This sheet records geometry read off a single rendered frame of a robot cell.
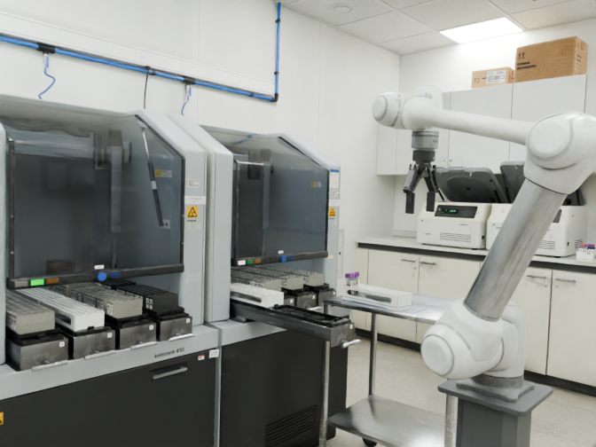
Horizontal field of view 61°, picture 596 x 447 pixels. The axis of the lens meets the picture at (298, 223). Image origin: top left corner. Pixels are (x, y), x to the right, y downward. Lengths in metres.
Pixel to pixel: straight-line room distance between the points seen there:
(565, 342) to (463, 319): 2.57
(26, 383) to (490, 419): 1.36
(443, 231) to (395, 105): 2.68
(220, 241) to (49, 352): 0.77
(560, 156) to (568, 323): 2.75
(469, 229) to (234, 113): 1.97
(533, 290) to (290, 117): 2.18
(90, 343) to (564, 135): 1.46
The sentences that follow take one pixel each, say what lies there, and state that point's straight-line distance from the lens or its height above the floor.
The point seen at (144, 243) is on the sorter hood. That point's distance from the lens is 1.89.
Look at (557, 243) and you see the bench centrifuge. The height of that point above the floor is 1.00.
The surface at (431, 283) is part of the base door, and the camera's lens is 4.27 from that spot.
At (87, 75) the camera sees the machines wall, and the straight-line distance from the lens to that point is 3.08.
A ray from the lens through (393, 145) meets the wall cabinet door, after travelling 4.79.
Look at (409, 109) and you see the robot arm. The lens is 1.60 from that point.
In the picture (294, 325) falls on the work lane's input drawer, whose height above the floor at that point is 0.78.
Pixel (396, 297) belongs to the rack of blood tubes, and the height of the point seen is 0.87.
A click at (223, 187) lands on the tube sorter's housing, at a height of 1.29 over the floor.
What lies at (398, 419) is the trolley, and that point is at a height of 0.28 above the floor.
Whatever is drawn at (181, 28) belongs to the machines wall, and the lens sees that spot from 3.46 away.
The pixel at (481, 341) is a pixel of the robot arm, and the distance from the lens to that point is 1.42.
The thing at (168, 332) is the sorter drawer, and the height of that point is 0.76.
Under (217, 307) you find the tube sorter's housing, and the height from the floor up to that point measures 0.80.
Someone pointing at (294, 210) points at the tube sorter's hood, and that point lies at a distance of 2.37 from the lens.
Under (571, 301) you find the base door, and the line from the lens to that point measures 3.89.
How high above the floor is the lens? 1.26
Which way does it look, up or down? 3 degrees down
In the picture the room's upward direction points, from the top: 2 degrees clockwise
